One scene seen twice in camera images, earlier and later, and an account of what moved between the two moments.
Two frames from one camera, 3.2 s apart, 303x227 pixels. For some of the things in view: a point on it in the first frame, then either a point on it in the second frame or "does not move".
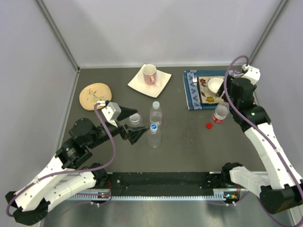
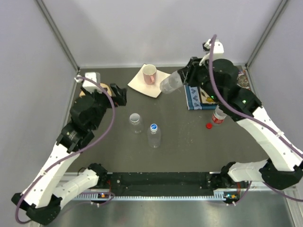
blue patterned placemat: (192, 90) does not move
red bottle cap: (209, 125) does not move
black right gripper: (228, 82) to (188, 73)
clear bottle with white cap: (156, 113) to (172, 83)
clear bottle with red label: (221, 112) does not move
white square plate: (153, 90) does not move
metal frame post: (281, 5) does not move
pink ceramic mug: (149, 72) does not move
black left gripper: (134, 134) to (120, 99)
